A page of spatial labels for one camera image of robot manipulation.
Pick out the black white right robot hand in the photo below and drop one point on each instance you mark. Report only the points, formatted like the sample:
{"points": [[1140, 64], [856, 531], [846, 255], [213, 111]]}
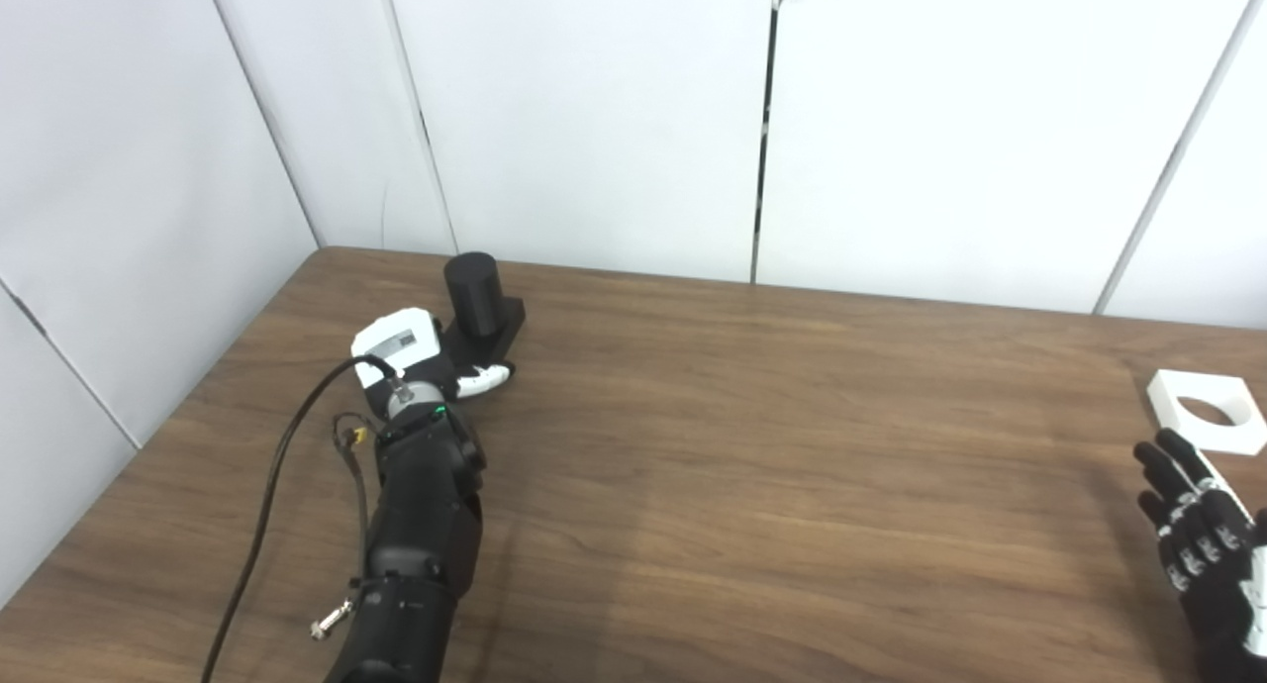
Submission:
{"points": [[1218, 584]]}

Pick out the black cylinder peg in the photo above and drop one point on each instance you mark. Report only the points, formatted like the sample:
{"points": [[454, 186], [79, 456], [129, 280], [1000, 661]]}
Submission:
{"points": [[473, 292]]}

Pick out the white square piece with hole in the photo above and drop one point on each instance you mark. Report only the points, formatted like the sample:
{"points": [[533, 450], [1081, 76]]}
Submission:
{"points": [[1242, 436]]}

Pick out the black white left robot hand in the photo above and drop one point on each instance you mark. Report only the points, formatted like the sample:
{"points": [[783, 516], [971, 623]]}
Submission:
{"points": [[396, 341]]}

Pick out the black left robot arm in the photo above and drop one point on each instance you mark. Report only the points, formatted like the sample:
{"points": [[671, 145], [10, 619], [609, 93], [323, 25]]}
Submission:
{"points": [[421, 535]]}

